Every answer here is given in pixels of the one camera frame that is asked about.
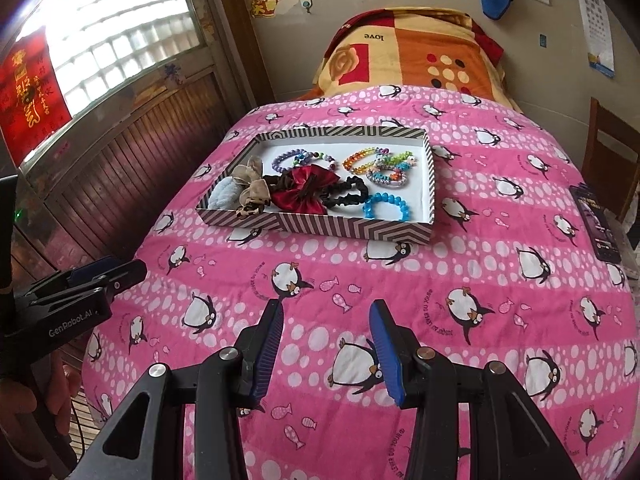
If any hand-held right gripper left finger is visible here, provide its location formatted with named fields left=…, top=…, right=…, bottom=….
left=87, top=299, right=286, bottom=480

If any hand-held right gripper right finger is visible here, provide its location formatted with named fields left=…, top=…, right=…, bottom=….
left=369, top=300, right=583, bottom=480

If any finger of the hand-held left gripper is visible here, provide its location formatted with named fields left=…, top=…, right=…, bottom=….
left=22, top=256, right=121, bottom=295
left=20, top=259, right=149, bottom=311

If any brown striped cardboard box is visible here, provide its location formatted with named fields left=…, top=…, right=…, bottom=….
left=195, top=127, right=435, bottom=245

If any beige organza bow with bell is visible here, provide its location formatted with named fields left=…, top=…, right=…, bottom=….
left=231, top=156, right=273, bottom=222

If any red satin bow hair clip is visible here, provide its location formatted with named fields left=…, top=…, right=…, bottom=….
left=270, top=166, right=340, bottom=217

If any black scrunchie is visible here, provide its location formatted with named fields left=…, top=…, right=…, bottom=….
left=320, top=176, right=370, bottom=210

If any brown fabric scrunchie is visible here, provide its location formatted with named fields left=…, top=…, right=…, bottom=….
left=262, top=169, right=303, bottom=206

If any silver braided bracelet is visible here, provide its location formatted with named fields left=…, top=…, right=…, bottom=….
left=366, top=167, right=405, bottom=190

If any purple and multicolour bead strand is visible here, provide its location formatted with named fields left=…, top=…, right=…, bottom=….
left=271, top=149, right=337, bottom=173

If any orange bead bracelet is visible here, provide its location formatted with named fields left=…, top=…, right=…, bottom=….
left=342, top=146, right=391, bottom=175

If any green and clear bead bracelet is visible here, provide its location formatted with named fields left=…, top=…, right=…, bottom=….
left=375, top=149, right=417, bottom=171

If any person's left hand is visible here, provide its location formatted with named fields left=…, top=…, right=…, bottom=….
left=0, top=347, right=85, bottom=466

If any pink penguin print blanket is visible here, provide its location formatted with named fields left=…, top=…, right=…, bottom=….
left=80, top=85, right=640, bottom=480

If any light blue fluffy scrunchie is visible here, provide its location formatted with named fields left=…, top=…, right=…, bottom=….
left=207, top=176, right=246, bottom=209

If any glass block window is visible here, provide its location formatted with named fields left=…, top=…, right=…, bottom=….
left=20, top=0, right=211, bottom=98

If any black smartphone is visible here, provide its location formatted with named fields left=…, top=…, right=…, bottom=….
left=569, top=185, right=623, bottom=263

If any orange patterned blanket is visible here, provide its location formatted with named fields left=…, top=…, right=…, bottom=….
left=292, top=7, right=523, bottom=113

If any wooden chair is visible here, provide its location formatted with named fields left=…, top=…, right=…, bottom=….
left=582, top=97, right=640, bottom=221

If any black cable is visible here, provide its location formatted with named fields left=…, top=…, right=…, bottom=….
left=67, top=400, right=108, bottom=466

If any blue bead bracelet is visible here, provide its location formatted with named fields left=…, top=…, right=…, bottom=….
left=361, top=192, right=412, bottom=222

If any red wall poster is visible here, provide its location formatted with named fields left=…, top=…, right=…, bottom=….
left=0, top=27, right=73, bottom=167

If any wall calendar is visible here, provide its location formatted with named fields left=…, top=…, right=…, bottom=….
left=570, top=0, right=616, bottom=78

